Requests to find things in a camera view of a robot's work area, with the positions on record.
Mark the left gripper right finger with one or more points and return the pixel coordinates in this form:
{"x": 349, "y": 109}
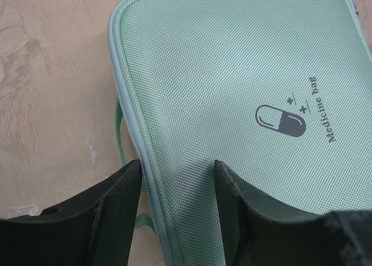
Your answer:
{"x": 257, "y": 229}

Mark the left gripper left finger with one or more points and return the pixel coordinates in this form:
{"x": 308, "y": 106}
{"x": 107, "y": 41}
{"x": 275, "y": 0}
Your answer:
{"x": 94, "y": 227}

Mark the mint green medicine case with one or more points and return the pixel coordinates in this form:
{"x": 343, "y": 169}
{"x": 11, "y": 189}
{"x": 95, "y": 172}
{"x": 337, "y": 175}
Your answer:
{"x": 278, "y": 90}

